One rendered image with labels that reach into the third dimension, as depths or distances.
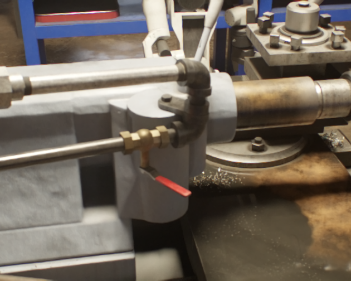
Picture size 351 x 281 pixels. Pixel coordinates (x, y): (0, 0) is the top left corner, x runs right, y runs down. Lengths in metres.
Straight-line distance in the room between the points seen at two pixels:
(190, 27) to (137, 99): 1.30
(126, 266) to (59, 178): 0.16
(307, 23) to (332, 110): 0.20
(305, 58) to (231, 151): 0.22
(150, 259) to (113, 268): 0.31
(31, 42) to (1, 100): 2.08
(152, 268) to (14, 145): 0.45
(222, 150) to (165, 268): 0.26
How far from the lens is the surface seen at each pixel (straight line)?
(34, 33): 2.68
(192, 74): 0.71
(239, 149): 1.09
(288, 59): 1.04
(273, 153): 1.09
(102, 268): 0.87
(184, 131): 0.74
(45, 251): 0.87
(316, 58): 1.06
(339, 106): 0.96
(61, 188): 0.85
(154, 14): 1.81
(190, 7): 2.08
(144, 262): 1.17
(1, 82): 0.62
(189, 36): 2.08
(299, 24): 1.09
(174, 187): 0.72
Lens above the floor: 1.51
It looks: 30 degrees down
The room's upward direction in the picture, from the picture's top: straight up
